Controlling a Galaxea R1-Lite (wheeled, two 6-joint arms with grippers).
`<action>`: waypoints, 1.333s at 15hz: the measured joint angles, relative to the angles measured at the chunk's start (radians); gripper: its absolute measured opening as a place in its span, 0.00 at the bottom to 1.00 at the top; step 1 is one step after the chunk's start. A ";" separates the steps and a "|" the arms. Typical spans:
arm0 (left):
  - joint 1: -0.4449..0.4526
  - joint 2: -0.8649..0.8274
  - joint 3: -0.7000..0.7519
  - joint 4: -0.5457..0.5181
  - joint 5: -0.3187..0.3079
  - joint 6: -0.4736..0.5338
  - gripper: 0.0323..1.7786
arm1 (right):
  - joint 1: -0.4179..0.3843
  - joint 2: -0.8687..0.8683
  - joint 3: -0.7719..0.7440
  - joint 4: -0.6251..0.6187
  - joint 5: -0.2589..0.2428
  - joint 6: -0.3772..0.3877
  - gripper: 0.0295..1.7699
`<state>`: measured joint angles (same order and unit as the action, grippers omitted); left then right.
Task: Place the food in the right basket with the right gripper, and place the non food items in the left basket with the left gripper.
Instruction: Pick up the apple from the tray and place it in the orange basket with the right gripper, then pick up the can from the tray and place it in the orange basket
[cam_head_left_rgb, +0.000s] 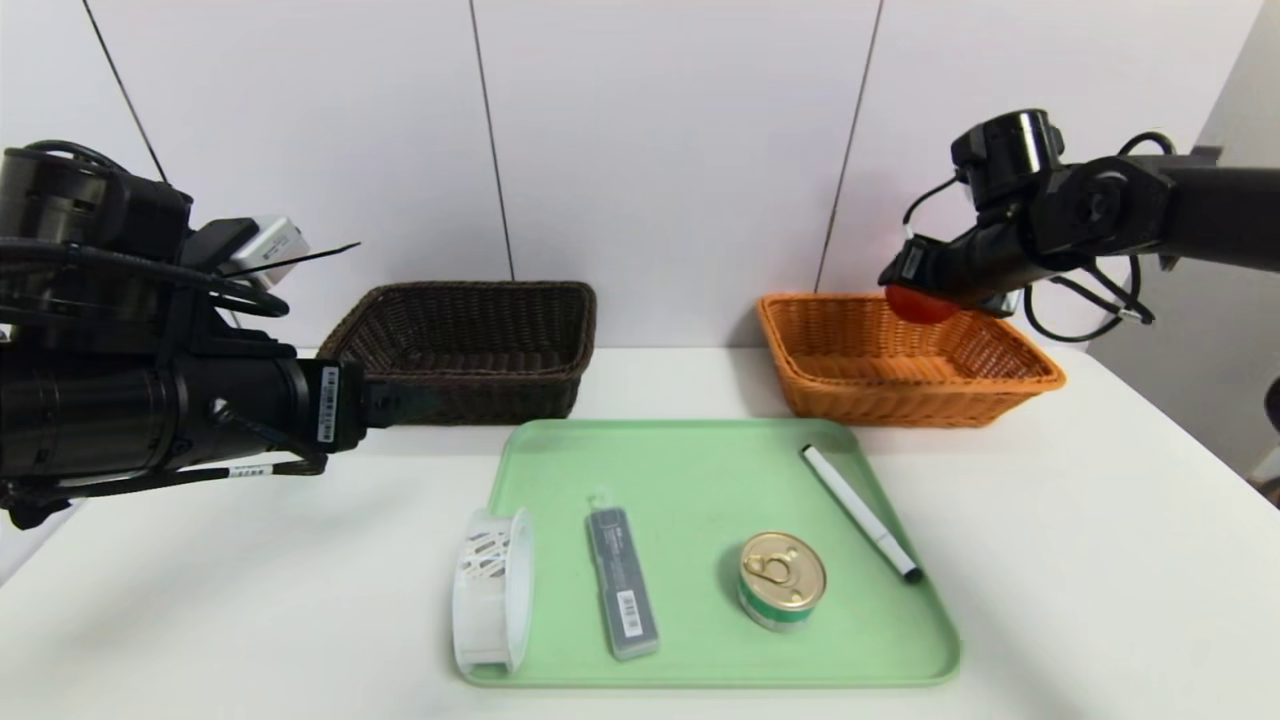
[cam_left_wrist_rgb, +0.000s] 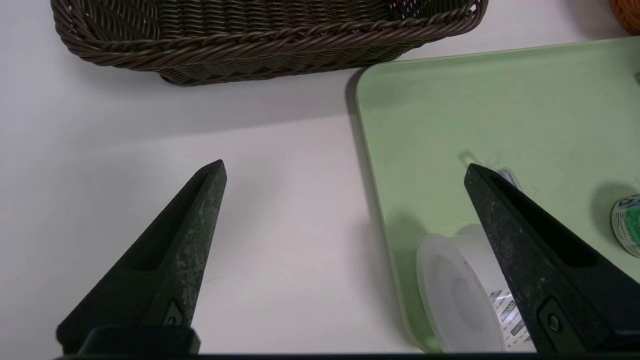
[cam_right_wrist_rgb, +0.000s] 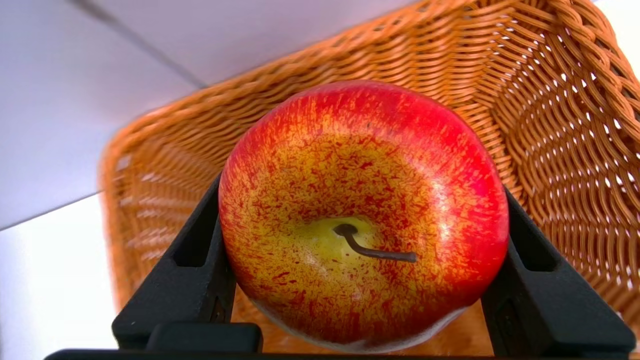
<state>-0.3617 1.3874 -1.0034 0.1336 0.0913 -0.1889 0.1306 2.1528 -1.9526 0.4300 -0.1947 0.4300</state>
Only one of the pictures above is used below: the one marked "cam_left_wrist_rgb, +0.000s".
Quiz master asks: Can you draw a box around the dark brown wicker basket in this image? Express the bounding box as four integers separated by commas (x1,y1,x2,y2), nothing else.
50,0,489,87

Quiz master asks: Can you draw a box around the light green plastic tray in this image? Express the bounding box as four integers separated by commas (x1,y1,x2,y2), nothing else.
355,37,640,353

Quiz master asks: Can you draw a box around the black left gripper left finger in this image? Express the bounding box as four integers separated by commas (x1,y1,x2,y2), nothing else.
55,159,228,353

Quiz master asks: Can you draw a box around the tin can gold lid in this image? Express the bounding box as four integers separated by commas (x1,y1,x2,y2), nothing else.
610,194,640,259

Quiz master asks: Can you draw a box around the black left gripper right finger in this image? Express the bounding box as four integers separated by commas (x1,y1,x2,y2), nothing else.
464,163,640,353

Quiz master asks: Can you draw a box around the orange wicker basket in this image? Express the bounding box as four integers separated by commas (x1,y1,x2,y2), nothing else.
610,0,640,36

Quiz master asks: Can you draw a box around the clear tape roll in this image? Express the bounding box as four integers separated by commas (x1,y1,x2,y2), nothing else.
416,223,537,353

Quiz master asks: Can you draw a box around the clear grey pencil lead case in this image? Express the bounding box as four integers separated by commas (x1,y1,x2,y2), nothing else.
460,150,525,195

